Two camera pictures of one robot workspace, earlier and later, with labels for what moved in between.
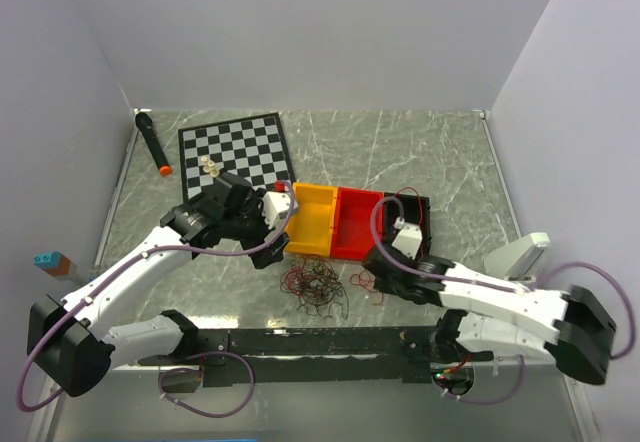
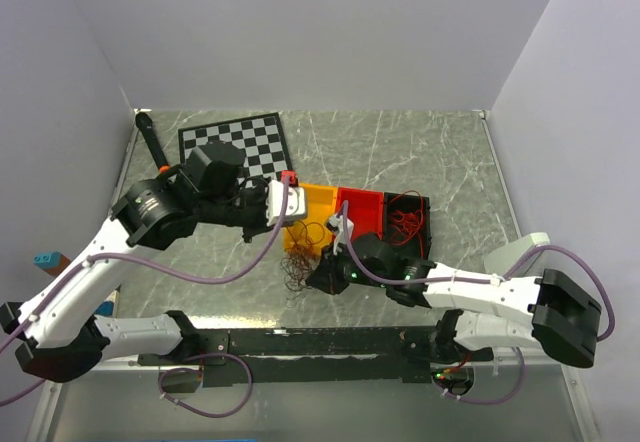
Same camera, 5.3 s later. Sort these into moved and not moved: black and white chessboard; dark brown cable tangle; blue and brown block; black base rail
Moved: dark brown cable tangle
Not moved: blue and brown block; black and white chessboard; black base rail
